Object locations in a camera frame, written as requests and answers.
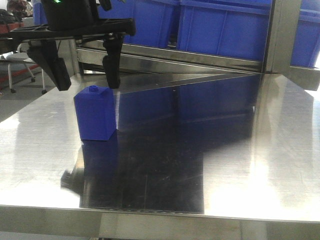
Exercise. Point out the blue bin on rack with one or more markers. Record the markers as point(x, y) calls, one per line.
point(224, 28)
point(153, 20)

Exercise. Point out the blue bin right on rack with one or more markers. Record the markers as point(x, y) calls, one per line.
point(224, 28)

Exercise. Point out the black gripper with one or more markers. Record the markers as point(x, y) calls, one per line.
point(67, 19)

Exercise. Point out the blue bin far upper right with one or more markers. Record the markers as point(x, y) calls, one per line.
point(306, 48)

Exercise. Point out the grey office chair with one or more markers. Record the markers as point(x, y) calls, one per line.
point(17, 61)

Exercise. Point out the steel shelf rack frame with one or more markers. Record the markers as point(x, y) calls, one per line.
point(282, 28)

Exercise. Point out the blue plastic block part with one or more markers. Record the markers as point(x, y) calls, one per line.
point(95, 113)

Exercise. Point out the blue bin left on rack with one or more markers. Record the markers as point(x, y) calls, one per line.
point(153, 20)

